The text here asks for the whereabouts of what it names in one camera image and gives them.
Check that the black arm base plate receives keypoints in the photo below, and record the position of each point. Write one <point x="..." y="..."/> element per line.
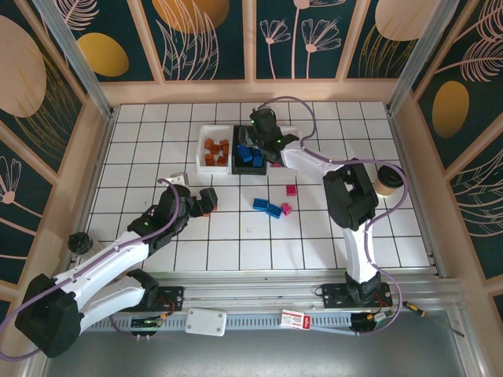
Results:
<point x="334" y="296"/>
<point x="173" y="294"/>

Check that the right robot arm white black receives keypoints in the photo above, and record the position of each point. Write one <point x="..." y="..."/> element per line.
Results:
<point x="355" y="251"/>

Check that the red white card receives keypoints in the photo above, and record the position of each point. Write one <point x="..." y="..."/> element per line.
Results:
<point x="294" y="319"/>

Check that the aluminium frame post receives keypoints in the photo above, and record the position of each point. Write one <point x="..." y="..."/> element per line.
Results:
<point x="78" y="59"/>
<point x="414" y="59"/>

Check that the aluminium extrusion rail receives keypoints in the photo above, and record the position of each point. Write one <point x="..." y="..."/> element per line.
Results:
<point x="255" y="294"/>

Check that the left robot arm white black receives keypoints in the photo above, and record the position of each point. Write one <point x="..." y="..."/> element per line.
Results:
<point x="98" y="263"/>

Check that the small circuit board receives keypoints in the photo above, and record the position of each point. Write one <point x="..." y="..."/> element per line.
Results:
<point x="147" y="323"/>
<point x="371" y="320"/>

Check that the grey metal sheet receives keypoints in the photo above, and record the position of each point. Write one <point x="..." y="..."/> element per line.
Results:
<point x="255" y="357"/>

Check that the white plastic bin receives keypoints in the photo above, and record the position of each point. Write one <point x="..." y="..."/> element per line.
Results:
<point x="201" y="168"/>
<point x="291" y="129"/>

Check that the paper coffee cup black lid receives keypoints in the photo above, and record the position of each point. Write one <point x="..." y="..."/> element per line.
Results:
<point x="391" y="178"/>

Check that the black plastic bin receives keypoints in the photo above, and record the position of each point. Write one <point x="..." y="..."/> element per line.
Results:
<point x="245" y="169"/>

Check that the white plastic box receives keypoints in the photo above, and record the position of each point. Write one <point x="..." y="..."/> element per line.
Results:
<point x="206" y="322"/>

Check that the black round cap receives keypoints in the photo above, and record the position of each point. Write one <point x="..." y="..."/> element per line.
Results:
<point x="80" y="243"/>

